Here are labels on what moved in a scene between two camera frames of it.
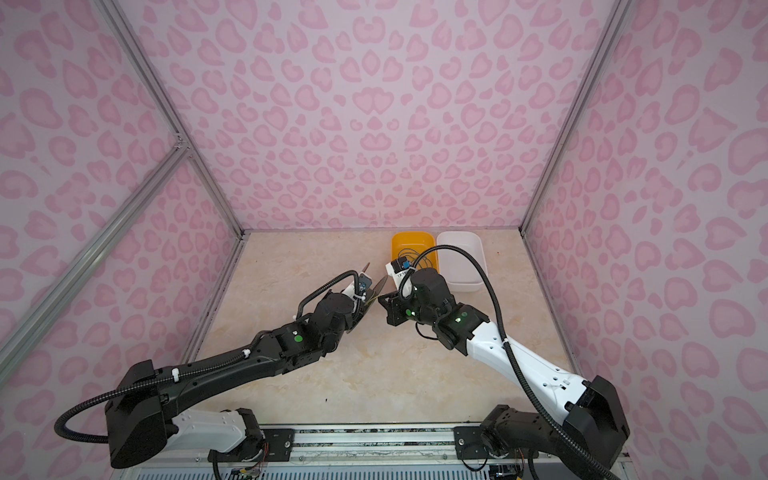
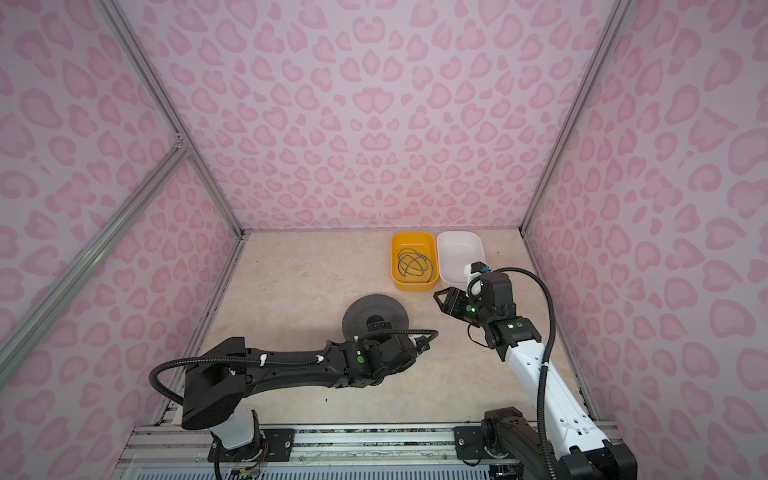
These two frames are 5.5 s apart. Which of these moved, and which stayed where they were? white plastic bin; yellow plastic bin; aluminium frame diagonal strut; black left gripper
Moved: black left gripper
Stayed: aluminium frame diagonal strut; yellow plastic bin; white plastic bin
